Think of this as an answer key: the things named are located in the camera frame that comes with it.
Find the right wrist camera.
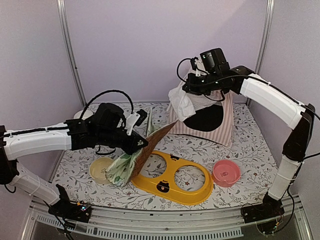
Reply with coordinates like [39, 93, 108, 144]
[190, 57, 207, 77]

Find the pink pet bowl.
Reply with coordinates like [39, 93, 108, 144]
[212, 159, 241, 188]

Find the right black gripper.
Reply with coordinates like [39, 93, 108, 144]
[182, 71, 221, 96]

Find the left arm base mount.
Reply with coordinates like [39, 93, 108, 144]
[48, 184, 92, 223]

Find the yellow double bowl holder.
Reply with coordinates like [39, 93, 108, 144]
[131, 150, 214, 206]

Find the pink striped pet tent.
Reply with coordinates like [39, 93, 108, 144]
[167, 82, 234, 147]

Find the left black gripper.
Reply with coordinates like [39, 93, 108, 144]
[97, 128, 149, 155]

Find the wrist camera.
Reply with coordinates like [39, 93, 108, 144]
[124, 109, 148, 136]
[190, 57, 207, 77]

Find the aluminium frame post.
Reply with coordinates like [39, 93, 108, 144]
[56, 0, 87, 106]
[246, 0, 275, 107]

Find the brown checkered mat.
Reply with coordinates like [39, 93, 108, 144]
[104, 107, 177, 187]

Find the white ceramic bowl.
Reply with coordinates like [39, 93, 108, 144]
[73, 110, 94, 120]

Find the right aluminium frame post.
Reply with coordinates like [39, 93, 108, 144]
[246, 0, 275, 107]

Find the left aluminium frame post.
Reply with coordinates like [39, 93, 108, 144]
[56, 0, 87, 106]

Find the front aluminium rail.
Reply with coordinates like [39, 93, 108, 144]
[21, 194, 318, 240]

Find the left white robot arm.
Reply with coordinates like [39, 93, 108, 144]
[0, 103, 148, 217]

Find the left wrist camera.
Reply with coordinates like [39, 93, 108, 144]
[124, 109, 148, 136]

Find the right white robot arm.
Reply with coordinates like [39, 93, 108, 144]
[182, 48, 318, 218]

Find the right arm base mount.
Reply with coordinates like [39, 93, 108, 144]
[240, 193, 285, 223]

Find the cream pet bowl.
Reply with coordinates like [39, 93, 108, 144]
[89, 157, 114, 185]

